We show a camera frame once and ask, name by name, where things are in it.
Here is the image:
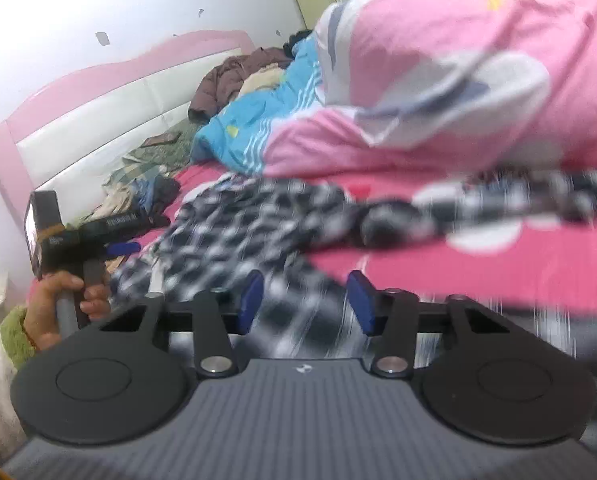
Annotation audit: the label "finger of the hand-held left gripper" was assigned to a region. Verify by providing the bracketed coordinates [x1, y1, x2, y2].
[106, 241, 143, 259]

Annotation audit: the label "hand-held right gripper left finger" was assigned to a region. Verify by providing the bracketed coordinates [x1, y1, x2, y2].
[98, 270, 265, 378]

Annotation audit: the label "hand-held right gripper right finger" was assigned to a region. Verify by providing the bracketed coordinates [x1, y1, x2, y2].
[347, 270, 512, 378]

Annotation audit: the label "black white plaid shirt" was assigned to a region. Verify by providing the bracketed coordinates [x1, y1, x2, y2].
[111, 170, 597, 461]

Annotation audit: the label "person's left hand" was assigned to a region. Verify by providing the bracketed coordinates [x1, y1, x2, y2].
[25, 270, 112, 352]

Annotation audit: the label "beige pants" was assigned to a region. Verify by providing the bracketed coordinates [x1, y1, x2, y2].
[77, 184, 140, 227]

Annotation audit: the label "blue jeans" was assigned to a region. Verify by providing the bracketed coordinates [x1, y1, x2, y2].
[131, 176, 155, 212]

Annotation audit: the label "green checked blanket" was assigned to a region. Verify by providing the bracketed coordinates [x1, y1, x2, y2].
[100, 164, 150, 197]

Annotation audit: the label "plaid green blanket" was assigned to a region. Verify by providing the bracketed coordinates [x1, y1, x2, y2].
[122, 119, 200, 172]

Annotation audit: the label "pink white bed headboard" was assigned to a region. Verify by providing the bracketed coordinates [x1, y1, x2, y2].
[0, 30, 257, 241]

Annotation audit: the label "dark flat object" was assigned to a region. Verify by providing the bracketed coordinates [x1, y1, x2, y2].
[140, 132, 182, 149]

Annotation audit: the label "pink floral bed sheet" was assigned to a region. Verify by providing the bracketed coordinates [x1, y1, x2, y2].
[128, 162, 597, 361]

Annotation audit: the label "brown jacket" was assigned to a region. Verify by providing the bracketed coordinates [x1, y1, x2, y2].
[187, 46, 295, 124]

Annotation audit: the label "pink and blue patterned quilt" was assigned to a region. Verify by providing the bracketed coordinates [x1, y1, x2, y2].
[191, 0, 597, 179]

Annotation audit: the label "beige plush cloth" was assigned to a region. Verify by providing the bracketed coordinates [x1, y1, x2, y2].
[237, 66, 285, 97]

